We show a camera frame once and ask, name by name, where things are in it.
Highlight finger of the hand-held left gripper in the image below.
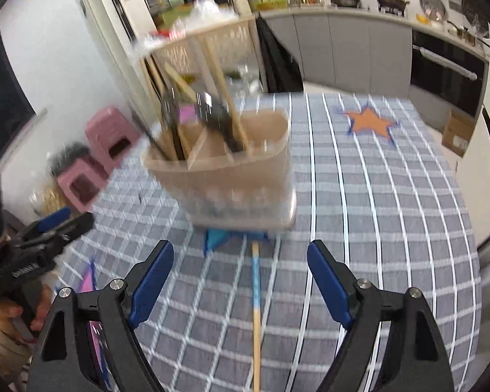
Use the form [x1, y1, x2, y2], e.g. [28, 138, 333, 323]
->
[24, 206, 73, 236]
[36, 212, 95, 254]

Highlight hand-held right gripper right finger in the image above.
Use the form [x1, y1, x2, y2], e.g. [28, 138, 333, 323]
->
[307, 239, 457, 392]

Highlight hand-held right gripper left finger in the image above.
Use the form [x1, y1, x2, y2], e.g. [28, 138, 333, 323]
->
[25, 239, 175, 392]

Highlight wooden chopstick blue tip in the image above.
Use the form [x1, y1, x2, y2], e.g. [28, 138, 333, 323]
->
[251, 242, 263, 392]

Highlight beige plastic utensil holder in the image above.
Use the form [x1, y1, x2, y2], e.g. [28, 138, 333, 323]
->
[141, 108, 298, 231]

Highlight person's left hand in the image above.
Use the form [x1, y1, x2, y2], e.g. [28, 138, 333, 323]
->
[0, 284, 56, 334]

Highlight clear bag of peanuts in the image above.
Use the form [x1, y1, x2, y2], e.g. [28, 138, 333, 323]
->
[32, 179, 73, 216]

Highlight short pink plastic stool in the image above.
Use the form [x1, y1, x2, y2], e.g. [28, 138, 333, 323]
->
[56, 158, 107, 214]

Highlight grey grid star tablecloth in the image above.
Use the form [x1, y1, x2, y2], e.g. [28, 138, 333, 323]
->
[41, 92, 480, 392]

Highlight tall pink plastic stool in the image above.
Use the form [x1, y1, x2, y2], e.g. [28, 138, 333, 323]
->
[84, 106, 142, 172]

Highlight dark window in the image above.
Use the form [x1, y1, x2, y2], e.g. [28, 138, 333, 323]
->
[0, 20, 38, 169]

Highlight black utensil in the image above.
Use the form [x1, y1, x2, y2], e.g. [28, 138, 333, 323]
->
[195, 92, 244, 154]

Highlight cardboard box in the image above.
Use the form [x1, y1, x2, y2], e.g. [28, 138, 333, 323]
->
[441, 109, 477, 157]

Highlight black plastic bag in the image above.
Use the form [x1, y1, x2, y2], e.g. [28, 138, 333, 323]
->
[255, 13, 305, 94]

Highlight cream plastic storage cart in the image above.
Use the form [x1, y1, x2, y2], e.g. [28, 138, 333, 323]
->
[140, 18, 267, 125]

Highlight green plastic basins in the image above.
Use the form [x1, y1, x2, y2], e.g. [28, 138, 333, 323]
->
[158, 3, 197, 26]

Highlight grey kitchen cabinet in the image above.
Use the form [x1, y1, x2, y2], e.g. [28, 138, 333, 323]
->
[261, 8, 413, 99]

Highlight black built-in oven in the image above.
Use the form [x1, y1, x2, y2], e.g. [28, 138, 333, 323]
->
[410, 30, 489, 109]

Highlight clear plastic bags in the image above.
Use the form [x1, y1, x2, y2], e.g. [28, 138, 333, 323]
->
[133, 0, 238, 55]

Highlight green plastic basket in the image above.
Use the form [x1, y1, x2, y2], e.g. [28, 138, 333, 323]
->
[255, 0, 290, 11]

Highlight metal strainer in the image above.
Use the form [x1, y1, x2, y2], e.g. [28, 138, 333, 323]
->
[418, 0, 449, 24]

